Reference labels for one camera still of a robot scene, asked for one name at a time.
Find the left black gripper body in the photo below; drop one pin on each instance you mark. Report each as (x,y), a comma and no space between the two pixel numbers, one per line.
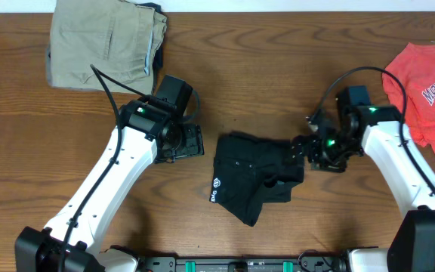
(186,143)

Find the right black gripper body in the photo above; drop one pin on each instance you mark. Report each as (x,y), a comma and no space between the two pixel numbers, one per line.
(333,150)

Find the black athletic pants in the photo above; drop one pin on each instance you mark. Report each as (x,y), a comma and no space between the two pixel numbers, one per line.
(249,172)

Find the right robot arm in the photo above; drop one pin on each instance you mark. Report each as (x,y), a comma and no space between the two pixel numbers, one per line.
(380,133)

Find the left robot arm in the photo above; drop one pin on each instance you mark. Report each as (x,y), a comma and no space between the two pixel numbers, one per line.
(148,130)

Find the folded dark navy garment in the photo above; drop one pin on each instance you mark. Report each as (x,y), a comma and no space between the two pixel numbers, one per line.
(159,29)

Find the folded khaki pants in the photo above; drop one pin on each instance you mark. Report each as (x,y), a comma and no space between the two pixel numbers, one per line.
(110,35)

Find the red printed t-shirt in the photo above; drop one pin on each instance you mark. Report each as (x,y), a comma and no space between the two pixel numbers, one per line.
(415,68)

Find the grey folded garment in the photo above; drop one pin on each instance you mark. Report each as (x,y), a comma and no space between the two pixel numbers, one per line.
(48,65)

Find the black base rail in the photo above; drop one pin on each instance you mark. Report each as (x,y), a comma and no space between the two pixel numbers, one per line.
(310,260)

